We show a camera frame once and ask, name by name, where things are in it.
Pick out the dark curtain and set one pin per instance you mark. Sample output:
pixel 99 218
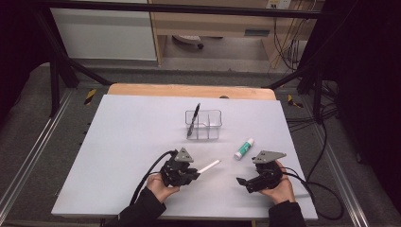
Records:
pixel 19 47
pixel 369 78

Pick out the office chair base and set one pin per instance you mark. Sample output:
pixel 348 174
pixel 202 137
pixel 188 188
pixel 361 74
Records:
pixel 189 39

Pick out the clear plastic organizer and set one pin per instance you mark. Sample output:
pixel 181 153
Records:
pixel 209 126

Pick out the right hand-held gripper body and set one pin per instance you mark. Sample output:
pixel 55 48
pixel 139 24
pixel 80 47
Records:
pixel 269 179

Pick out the white cabinet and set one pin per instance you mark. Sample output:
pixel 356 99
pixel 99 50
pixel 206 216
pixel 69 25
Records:
pixel 104 34

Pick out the person's right hand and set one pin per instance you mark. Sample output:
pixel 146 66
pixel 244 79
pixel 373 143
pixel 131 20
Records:
pixel 282 194

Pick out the white table board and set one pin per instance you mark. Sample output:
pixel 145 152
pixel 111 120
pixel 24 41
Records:
pixel 126 135

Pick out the wooden table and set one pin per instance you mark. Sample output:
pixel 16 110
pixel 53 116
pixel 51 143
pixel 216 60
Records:
pixel 176 90

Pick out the black pen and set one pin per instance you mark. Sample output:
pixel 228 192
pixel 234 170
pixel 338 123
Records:
pixel 193 121

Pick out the black frame crossbar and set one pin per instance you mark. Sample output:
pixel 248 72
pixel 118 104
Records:
pixel 189 8

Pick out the wall power socket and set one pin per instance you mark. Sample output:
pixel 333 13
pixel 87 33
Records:
pixel 279 3

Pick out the white marker pen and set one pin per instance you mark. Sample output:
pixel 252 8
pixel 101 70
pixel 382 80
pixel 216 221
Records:
pixel 211 165

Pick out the person's left hand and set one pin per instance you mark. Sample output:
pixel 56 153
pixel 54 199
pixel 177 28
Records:
pixel 157 186

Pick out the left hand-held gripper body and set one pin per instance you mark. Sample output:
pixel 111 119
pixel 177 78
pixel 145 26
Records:
pixel 173 175

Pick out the black frame strut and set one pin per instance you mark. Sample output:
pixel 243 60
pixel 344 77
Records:
pixel 317 91
pixel 63 60

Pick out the wooden desk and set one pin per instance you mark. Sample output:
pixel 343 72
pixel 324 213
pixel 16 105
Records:
pixel 214 23

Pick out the aluminium floor rail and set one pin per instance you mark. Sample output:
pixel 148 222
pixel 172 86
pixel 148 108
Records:
pixel 31 154
pixel 343 186

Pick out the white green glue stick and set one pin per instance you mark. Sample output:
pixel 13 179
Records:
pixel 244 149

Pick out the yellow black tape marker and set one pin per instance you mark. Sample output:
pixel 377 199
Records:
pixel 293 101
pixel 90 96

